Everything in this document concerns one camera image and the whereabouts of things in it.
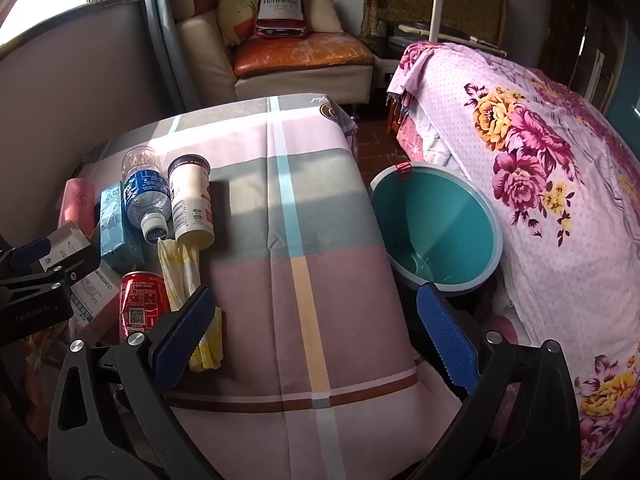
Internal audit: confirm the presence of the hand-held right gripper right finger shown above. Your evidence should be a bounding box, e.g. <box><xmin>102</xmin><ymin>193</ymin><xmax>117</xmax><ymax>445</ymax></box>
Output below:
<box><xmin>395</xmin><ymin>282</ymin><xmax>583</xmax><ymax>480</ymax></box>

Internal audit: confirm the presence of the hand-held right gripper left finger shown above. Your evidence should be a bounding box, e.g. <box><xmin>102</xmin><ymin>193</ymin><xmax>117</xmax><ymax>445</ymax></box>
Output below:
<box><xmin>47</xmin><ymin>285</ymin><xmax>236</xmax><ymax>480</ymax></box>

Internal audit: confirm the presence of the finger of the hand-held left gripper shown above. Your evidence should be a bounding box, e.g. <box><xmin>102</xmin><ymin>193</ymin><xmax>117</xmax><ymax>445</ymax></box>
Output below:
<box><xmin>0</xmin><ymin>249</ymin><xmax>103</xmax><ymax>293</ymax></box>
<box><xmin>0</xmin><ymin>239</ymin><xmax>53</xmax><ymax>268</ymax></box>

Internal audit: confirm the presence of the white grey carton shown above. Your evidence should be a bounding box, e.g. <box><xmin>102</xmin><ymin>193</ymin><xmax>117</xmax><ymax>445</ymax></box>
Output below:
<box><xmin>39</xmin><ymin>222</ymin><xmax>96</xmax><ymax>273</ymax></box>

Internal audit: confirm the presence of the white teal medicine box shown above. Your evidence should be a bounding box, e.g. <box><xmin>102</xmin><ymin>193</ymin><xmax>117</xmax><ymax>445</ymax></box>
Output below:
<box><xmin>70</xmin><ymin>260</ymin><xmax>123</xmax><ymax>328</ymax></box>

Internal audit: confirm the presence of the yellow white wrapper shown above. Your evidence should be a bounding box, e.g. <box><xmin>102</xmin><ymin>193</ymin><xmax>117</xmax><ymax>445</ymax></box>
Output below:
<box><xmin>157</xmin><ymin>237</ymin><xmax>224</xmax><ymax>373</ymax></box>

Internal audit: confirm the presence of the teal trash bin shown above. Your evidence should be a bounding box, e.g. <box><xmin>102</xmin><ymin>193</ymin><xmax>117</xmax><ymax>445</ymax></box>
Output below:
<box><xmin>370</xmin><ymin>162</ymin><xmax>503</xmax><ymax>293</ymax></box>

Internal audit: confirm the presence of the red soda can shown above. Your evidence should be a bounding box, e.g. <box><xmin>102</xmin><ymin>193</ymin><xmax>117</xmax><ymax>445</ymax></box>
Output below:
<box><xmin>118</xmin><ymin>270</ymin><xmax>168</xmax><ymax>343</ymax></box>

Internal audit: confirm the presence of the teal drink carton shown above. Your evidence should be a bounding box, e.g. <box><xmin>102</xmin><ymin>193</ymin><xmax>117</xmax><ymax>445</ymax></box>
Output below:
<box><xmin>98</xmin><ymin>182</ymin><xmax>146</xmax><ymax>272</ymax></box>

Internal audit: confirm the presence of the pink packet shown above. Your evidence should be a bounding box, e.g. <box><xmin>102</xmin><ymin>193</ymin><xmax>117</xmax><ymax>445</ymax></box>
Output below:
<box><xmin>57</xmin><ymin>177</ymin><xmax>97</xmax><ymax>236</ymax></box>

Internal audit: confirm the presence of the clear plastic water bottle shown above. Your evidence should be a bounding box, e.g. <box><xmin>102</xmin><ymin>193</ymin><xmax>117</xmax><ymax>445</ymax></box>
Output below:
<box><xmin>121</xmin><ymin>145</ymin><xmax>172</xmax><ymax>243</ymax></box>

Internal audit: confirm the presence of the beige milk tea cup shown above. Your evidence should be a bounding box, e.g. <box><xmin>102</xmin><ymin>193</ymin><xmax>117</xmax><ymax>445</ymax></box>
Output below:
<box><xmin>167</xmin><ymin>154</ymin><xmax>216</xmax><ymax>250</ymax></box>

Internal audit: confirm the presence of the pink floral bedsheet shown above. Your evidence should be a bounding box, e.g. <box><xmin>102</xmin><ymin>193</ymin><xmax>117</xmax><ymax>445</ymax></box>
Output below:
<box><xmin>387</xmin><ymin>40</ymin><xmax>640</xmax><ymax>476</ymax></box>

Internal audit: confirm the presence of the plaid tablecloth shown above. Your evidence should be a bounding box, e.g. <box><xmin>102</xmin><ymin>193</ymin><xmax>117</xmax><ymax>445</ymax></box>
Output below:
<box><xmin>65</xmin><ymin>94</ymin><xmax>463</xmax><ymax>480</ymax></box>

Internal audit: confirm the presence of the cream leather sofa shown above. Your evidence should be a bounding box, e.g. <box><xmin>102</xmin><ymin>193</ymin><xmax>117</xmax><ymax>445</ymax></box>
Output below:
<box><xmin>167</xmin><ymin>0</ymin><xmax>375</xmax><ymax>111</ymax></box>

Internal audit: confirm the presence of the grey blue curtain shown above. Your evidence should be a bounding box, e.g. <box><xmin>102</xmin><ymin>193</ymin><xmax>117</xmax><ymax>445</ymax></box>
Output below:
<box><xmin>135</xmin><ymin>0</ymin><xmax>188</xmax><ymax>111</ymax></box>

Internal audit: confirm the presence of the white media stand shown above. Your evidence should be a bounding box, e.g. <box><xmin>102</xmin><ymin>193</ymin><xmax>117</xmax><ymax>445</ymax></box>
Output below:
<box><xmin>372</xmin><ymin>17</ymin><xmax>506</xmax><ymax>86</ymax></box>

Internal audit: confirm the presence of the cartoon print pillow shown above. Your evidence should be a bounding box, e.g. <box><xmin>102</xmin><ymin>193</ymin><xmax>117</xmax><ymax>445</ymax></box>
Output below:
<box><xmin>216</xmin><ymin>0</ymin><xmax>263</xmax><ymax>46</ymax></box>

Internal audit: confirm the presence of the orange seat cushion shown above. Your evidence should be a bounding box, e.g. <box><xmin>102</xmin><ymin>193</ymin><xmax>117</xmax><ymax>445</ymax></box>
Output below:
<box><xmin>232</xmin><ymin>32</ymin><xmax>375</xmax><ymax>78</ymax></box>

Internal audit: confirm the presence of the bottle-shaped red bag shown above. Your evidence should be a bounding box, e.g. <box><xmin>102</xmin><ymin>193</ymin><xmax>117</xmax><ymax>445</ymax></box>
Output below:
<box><xmin>252</xmin><ymin>0</ymin><xmax>310</xmax><ymax>40</ymax></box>

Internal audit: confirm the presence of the white pole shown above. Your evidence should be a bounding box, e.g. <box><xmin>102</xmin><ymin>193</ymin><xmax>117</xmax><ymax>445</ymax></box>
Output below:
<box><xmin>429</xmin><ymin>0</ymin><xmax>447</xmax><ymax>43</ymax></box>

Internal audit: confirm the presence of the dark wooden cabinet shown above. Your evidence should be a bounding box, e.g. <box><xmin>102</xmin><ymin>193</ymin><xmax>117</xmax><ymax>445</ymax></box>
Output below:
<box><xmin>540</xmin><ymin>0</ymin><xmax>631</xmax><ymax>111</ymax></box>

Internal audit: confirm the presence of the beige pillow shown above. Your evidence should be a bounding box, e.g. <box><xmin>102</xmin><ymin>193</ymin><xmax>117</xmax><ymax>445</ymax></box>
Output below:
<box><xmin>305</xmin><ymin>0</ymin><xmax>343</xmax><ymax>36</ymax></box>

